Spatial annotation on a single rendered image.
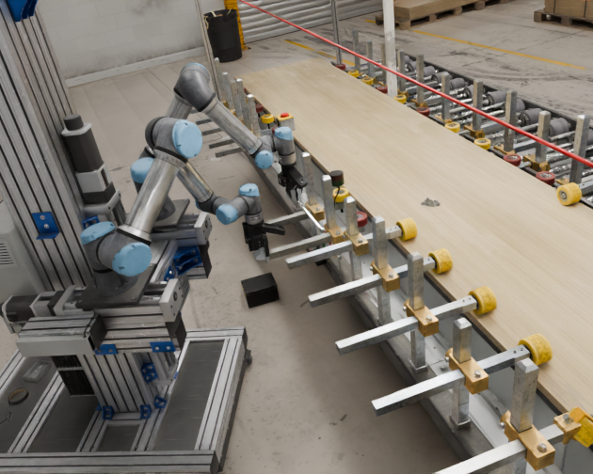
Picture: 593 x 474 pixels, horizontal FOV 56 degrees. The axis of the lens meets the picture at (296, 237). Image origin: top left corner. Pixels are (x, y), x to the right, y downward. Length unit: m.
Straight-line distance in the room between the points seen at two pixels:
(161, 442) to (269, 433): 0.51
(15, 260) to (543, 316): 1.83
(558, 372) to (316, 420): 1.35
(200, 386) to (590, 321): 1.71
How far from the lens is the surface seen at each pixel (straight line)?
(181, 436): 2.58
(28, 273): 2.31
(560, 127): 3.41
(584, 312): 1.94
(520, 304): 1.93
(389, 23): 3.72
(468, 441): 1.79
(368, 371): 2.94
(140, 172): 2.32
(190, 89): 2.21
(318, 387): 2.89
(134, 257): 1.81
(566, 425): 1.51
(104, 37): 9.80
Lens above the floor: 2.11
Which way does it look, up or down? 32 degrees down
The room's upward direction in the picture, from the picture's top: 9 degrees counter-clockwise
